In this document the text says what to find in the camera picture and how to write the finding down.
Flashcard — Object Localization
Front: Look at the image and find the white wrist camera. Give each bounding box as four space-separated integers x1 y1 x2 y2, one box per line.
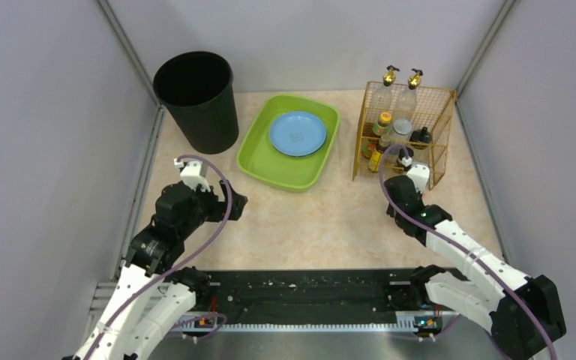
404 161 431 194
173 158 213 193

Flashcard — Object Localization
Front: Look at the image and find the black lid jar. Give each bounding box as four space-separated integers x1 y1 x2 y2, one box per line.
409 127 433 150

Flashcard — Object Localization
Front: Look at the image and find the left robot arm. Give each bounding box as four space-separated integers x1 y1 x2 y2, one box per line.
71 180 248 359

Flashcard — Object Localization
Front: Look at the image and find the clear glass bottle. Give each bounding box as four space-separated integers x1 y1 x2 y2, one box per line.
394 68 424 121

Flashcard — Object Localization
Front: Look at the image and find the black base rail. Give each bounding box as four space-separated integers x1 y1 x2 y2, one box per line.
175 268 457 337

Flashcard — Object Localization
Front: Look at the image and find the black plastic trash bin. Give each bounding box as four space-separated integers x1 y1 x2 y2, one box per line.
152 51 239 155

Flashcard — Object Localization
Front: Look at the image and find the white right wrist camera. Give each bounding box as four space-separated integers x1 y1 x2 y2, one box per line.
404 161 431 194

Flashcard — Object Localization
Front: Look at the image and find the green plastic basin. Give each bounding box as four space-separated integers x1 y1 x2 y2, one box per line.
237 94 341 192

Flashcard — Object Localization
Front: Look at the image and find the blue plate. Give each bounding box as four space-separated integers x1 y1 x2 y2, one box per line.
268 111 327 158

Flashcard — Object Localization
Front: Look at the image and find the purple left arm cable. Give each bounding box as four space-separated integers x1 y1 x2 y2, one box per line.
81 154 233 360

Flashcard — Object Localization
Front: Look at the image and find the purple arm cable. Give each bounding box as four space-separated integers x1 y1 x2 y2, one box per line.
81 154 233 360
378 144 560 360

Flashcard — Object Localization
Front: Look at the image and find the small brown cap bottle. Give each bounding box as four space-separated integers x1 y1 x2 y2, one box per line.
367 136 391 173

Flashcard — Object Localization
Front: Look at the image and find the small dark spice bottle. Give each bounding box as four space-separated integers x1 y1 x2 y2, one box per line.
395 147 414 173

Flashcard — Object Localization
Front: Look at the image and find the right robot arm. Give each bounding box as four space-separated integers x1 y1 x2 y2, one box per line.
379 168 567 359

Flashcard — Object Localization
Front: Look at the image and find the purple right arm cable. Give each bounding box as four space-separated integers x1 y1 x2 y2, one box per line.
378 144 560 360

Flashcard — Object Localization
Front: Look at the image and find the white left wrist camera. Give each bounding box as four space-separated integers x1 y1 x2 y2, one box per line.
173 158 213 193

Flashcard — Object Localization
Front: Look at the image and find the gold wire rack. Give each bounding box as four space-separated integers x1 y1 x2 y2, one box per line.
352 81 456 188

